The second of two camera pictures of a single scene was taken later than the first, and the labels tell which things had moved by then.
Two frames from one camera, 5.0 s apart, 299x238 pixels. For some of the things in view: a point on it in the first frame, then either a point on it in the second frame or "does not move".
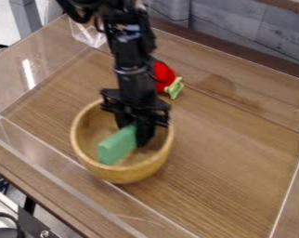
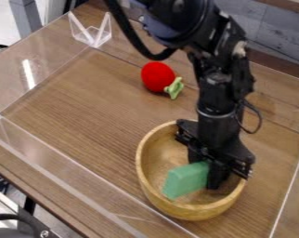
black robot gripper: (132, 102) -> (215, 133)
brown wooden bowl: (90, 126) -> (163, 153)
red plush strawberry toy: (174, 82) does not move
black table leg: (30, 205) does not move
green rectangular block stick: (118, 146) -> (186, 179)
